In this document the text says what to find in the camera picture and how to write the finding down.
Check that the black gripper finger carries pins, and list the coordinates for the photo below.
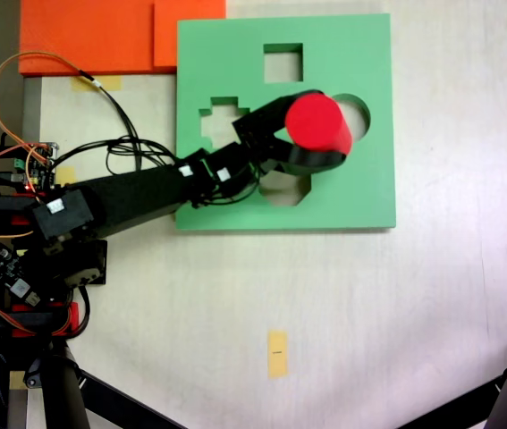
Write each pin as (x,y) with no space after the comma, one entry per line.
(311,163)
(275,114)

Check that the red cylinder block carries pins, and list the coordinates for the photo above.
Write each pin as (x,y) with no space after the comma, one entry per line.
(315,123)

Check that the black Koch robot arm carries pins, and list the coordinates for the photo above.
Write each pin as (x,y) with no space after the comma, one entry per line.
(137,196)

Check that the green shape hole board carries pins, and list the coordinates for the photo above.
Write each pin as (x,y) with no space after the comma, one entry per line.
(347,201)

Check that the orange foam block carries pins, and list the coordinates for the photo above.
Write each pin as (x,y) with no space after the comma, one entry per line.
(78,36)

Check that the yellow masking tape piece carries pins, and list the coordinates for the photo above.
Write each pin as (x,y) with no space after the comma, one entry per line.
(16,380)
(110,82)
(69,174)

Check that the yellow tape with black mark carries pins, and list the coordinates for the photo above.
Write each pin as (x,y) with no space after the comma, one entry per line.
(277,362)

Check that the black circuit board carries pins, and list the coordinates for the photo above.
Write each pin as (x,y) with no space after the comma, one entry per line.
(2,263)

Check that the thick black tripod leg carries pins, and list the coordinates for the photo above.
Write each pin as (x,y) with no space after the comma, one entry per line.
(61,402)

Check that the red base mount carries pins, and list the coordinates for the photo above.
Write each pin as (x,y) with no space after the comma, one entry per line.
(72,315)

